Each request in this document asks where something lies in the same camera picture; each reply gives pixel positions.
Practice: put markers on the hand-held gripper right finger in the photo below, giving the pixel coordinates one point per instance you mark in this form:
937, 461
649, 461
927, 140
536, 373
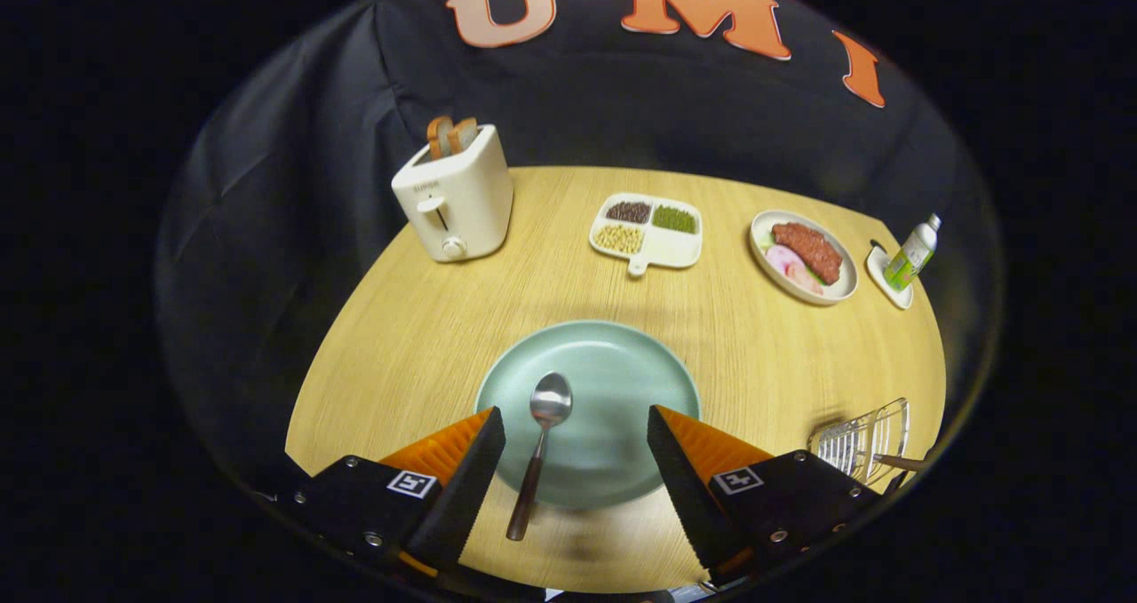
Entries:
688, 496

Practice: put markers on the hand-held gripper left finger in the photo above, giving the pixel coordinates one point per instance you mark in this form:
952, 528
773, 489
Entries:
471, 487

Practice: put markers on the pale green round plate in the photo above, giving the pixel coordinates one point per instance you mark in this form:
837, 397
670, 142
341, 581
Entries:
613, 381

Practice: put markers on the white divided snack dish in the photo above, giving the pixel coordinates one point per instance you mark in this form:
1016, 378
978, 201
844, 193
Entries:
675, 249

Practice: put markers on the pink ham slices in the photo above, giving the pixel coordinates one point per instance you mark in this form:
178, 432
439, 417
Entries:
786, 265

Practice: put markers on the yellow soybeans portion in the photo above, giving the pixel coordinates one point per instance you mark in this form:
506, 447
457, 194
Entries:
618, 239

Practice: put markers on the white round meat plate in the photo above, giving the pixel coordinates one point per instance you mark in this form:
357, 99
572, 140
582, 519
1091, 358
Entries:
844, 274

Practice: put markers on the brown grilled meat slab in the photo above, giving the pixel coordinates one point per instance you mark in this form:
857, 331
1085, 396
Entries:
808, 249

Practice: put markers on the green mung beans portion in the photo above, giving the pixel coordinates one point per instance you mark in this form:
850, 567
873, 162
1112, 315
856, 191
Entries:
675, 219

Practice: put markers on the cream white toaster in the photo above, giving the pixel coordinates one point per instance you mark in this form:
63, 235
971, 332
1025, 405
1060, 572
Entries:
471, 203

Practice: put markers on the small white square dish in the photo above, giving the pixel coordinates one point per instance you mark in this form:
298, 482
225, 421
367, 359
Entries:
888, 288

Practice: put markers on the dark red beans portion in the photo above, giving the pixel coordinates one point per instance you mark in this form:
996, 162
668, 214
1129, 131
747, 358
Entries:
629, 212

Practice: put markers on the silver bottle green label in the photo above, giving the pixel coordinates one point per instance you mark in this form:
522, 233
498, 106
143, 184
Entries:
908, 257

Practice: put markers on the brown toast slice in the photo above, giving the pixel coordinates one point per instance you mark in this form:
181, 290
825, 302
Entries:
464, 134
438, 137

